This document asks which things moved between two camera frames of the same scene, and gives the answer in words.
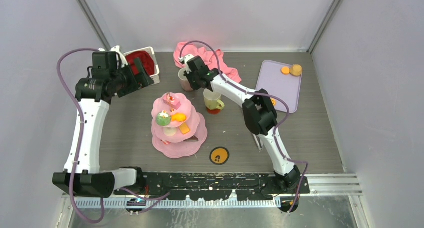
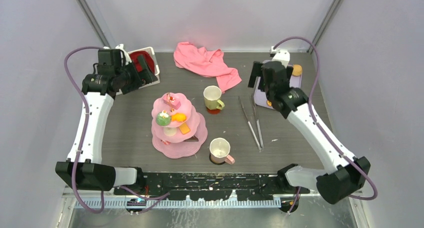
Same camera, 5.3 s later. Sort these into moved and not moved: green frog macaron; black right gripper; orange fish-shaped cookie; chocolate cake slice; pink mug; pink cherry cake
Moved: black right gripper; pink mug
Not moved: pink cherry cake; chocolate cake slice; orange fish-shaped cookie; green frog macaron
